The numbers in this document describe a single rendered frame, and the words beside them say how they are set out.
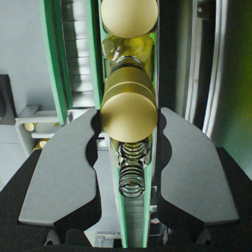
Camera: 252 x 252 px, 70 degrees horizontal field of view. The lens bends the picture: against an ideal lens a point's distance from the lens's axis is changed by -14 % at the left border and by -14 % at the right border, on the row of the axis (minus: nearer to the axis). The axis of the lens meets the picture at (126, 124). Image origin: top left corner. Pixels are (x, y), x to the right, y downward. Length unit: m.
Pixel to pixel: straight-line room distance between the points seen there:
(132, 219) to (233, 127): 0.60
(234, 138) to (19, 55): 0.57
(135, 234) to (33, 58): 0.75
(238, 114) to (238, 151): 0.04
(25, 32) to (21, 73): 0.13
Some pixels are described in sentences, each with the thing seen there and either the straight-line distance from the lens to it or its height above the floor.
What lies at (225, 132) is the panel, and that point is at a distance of 0.29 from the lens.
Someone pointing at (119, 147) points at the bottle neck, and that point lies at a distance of 0.18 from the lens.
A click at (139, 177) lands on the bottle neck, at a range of 0.22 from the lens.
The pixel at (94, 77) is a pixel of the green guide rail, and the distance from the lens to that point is 0.34.
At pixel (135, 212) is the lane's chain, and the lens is 0.75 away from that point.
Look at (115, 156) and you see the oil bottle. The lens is 0.26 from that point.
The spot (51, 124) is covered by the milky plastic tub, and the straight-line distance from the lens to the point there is 0.66.
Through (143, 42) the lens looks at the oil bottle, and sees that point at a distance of 0.21.
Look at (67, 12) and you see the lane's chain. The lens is 0.42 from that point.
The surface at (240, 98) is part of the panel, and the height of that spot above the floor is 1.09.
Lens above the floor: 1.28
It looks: 57 degrees down
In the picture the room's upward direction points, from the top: 179 degrees counter-clockwise
